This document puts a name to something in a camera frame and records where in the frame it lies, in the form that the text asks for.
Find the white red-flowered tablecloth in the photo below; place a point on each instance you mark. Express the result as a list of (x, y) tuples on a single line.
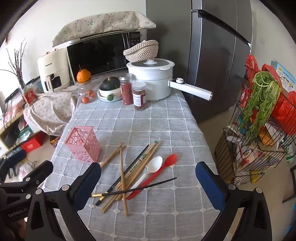
[(50, 111)]

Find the tall jar of red berries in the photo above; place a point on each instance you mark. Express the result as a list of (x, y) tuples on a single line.
[(126, 91)]

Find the red plastic bag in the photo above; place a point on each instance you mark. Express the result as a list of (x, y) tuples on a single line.
[(284, 109)]

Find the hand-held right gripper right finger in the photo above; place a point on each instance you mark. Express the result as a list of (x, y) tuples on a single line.
[(211, 187)]

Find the white electric cooking pot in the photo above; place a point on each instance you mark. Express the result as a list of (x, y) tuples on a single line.
[(152, 76)]

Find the pile of wooden chopsticks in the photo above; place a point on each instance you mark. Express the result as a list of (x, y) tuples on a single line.
[(122, 166)]

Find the black metal frame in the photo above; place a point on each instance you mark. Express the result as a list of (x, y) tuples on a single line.
[(290, 194)]

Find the cream air fryer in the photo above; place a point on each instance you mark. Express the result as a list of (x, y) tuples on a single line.
[(52, 67)]

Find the red plastic spoon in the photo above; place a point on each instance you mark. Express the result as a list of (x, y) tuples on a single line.
[(170, 160)]

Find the grey refrigerator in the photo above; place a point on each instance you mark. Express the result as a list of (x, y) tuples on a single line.
[(208, 58)]

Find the labelled jar of red berries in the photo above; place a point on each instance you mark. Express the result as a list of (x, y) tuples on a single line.
[(139, 97)]

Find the white plastic spoon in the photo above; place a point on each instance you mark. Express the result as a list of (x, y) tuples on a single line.
[(155, 164)]

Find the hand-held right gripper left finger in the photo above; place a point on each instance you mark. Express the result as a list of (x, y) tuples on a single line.
[(89, 185)]

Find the bunch of green herbs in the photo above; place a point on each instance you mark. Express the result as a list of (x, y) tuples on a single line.
[(263, 99)]

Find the black chopstick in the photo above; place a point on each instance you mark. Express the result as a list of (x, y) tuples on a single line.
[(115, 183), (157, 182)]

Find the wooden shelf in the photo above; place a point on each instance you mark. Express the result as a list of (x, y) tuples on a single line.
[(9, 125)]

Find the beige floral cover cloth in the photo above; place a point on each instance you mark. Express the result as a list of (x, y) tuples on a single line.
[(104, 23)]

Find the black power strip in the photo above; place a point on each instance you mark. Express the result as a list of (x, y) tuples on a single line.
[(11, 95)]

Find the large orange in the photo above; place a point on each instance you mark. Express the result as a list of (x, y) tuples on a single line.
[(83, 75)]

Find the dark green pumpkin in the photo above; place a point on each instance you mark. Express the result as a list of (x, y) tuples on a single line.
[(109, 83)]

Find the wall poster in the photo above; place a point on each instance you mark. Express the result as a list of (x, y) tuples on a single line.
[(288, 78)]

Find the paper-sleeved chopstick pair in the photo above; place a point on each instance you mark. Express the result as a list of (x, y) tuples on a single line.
[(138, 162)]

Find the red label jar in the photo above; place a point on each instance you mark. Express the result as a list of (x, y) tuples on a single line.
[(29, 97)]

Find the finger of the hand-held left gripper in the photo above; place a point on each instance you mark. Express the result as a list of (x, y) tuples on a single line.
[(40, 170), (12, 158)]

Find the bare dry branches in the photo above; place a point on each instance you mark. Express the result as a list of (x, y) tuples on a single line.
[(17, 64)]

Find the clear container black lid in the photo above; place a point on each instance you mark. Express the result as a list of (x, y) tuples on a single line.
[(38, 83)]

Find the small tangerine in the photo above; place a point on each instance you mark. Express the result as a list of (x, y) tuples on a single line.
[(85, 99), (92, 93)]

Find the pink perforated utensil holder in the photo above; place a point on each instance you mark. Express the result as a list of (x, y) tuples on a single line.
[(84, 146)]

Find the small green fruit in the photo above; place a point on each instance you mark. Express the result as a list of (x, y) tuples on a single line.
[(110, 97)]

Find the black microwave oven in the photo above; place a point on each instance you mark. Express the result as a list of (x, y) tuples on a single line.
[(99, 55)]

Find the red box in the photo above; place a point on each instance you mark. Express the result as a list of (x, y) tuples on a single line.
[(32, 144)]

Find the white ceramic bowl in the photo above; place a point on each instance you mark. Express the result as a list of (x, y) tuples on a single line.
[(104, 95)]

